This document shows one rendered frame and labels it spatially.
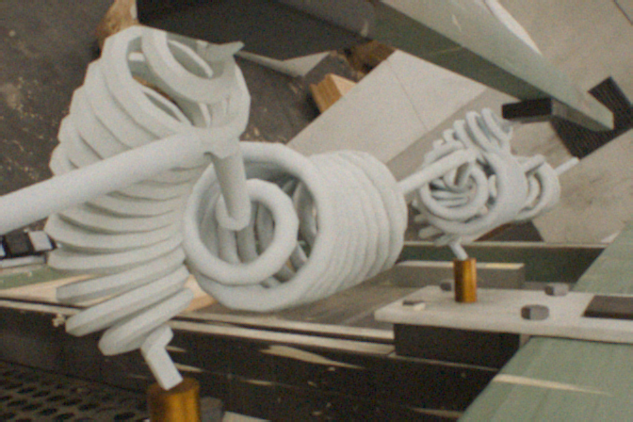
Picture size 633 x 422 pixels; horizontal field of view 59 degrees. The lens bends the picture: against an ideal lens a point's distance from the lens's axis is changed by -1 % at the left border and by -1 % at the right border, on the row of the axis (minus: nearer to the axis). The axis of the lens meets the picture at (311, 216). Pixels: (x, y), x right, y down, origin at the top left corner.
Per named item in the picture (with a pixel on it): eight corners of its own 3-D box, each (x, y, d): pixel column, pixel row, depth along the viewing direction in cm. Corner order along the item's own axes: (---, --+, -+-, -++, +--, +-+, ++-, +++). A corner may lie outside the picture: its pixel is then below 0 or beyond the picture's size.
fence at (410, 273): (152, 269, 151) (151, 254, 151) (525, 286, 99) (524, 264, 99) (137, 272, 147) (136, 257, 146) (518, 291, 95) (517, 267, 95)
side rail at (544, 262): (218, 276, 172) (215, 240, 172) (632, 297, 112) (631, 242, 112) (203, 280, 167) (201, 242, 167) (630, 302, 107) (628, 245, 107)
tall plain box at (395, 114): (338, 171, 471) (523, 28, 384) (368, 234, 450) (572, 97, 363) (265, 156, 399) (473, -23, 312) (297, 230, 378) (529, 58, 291)
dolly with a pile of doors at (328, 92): (338, 105, 549) (362, 85, 534) (361, 148, 531) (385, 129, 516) (299, 90, 500) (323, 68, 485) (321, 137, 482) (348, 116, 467)
